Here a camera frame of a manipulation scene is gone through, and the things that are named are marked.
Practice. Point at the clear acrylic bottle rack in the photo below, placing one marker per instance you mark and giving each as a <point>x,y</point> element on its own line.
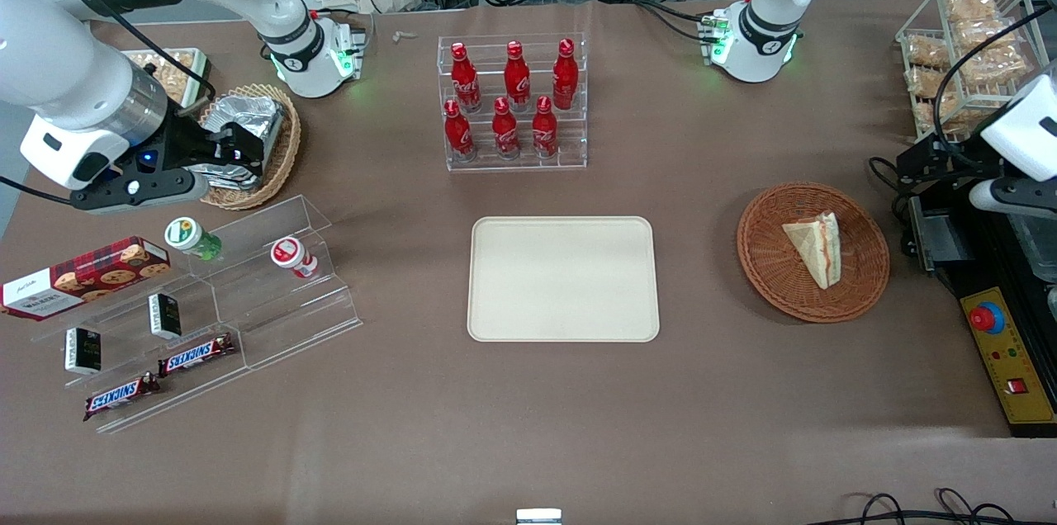
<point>495,166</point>

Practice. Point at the black machine housing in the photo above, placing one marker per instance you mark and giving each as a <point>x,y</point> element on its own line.
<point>983,261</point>

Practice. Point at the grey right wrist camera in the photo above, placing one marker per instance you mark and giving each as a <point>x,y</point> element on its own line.
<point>132,188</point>

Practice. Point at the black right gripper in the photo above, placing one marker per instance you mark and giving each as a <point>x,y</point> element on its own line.
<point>183,143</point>

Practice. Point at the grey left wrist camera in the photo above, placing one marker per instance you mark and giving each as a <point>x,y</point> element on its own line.
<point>1007,196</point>

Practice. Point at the clear bag of snacks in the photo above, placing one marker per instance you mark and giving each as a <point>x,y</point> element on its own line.
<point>995,67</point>
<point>970,7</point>
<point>937,116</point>
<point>987,34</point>
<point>926,51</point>
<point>925,81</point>

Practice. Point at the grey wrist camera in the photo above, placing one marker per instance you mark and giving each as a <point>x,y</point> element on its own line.
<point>132,188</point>
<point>1007,196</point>

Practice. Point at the brown round wicker basket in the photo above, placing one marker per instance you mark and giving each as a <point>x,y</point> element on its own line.
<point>776,277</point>

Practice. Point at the clear acrylic stepped shelf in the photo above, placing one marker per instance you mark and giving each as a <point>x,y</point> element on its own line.
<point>289,319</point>

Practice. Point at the red tartan cookie box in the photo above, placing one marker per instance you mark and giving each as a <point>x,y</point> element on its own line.
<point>82,277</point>

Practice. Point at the yellow control panel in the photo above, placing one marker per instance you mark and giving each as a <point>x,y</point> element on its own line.
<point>1011,368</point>

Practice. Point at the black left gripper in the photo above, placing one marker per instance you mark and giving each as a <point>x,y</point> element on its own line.
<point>956,152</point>

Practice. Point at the small beige scrap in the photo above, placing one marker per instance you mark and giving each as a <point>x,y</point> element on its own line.
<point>405,36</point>

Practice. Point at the red emergency stop button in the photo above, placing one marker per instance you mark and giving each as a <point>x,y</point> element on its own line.
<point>987,319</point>

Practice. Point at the red cola bottle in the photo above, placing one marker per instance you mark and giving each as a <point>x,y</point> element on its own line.
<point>565,76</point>
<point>464,81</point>
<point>504,130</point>
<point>457,132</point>
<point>544,129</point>
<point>517,78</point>

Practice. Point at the small black box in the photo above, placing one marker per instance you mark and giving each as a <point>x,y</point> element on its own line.
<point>82,350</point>
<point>165,315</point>

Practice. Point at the cream rectangular tray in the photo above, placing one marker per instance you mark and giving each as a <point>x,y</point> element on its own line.
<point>561,277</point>

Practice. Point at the grey tray of biscuits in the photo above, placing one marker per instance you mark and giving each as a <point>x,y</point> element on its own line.
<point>177,67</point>

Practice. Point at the triangular sandwich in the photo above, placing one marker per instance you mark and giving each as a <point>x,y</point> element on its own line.
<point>813,248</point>

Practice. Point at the silver foil packets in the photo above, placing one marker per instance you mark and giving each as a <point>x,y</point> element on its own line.
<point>248,112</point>

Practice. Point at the Snickers bar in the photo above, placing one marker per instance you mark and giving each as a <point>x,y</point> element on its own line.
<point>196,355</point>
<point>120,396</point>

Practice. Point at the red and white cup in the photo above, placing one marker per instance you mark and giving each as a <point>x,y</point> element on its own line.
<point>291,254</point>

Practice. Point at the light oval wicker basket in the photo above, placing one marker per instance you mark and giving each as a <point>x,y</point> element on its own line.
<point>285,153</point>

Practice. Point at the green lidded cup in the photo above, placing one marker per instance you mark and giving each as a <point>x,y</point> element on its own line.
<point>188,234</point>

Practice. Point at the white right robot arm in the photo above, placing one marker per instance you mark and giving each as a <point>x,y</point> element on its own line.
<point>49,54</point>

